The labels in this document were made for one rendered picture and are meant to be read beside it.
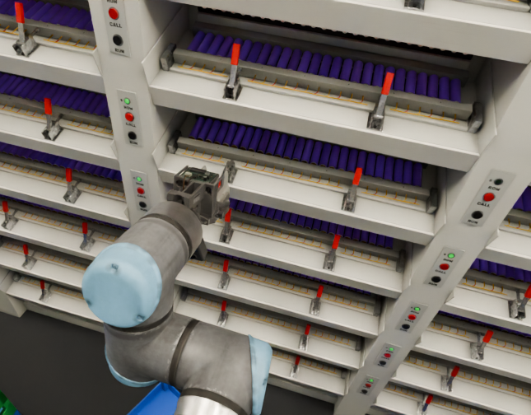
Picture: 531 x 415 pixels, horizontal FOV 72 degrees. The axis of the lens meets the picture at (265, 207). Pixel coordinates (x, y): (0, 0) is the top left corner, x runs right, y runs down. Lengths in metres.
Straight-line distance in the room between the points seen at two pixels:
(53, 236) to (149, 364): 0.83
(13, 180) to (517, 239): 1.24
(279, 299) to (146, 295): 0.67
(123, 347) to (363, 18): 0.56
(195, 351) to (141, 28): 0.53
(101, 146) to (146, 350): 0.55
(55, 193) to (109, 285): 0.71
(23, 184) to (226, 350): 0.85
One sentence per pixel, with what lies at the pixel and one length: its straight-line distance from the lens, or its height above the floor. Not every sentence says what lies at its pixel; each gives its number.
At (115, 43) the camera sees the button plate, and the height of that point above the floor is 1.19.
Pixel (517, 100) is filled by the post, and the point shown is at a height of 1.22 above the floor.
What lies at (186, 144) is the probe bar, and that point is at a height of 0.97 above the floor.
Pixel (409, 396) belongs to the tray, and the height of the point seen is 0.19.
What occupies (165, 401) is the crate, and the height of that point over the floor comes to 0.00.
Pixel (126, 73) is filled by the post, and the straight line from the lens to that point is 0.78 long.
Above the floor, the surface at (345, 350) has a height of 0.37.
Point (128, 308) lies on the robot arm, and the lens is 0.46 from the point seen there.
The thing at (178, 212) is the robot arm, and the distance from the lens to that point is 0.53.
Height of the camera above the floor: 1.42
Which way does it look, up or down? 40 degrees down
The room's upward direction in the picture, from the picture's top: 8 degrees clockwise
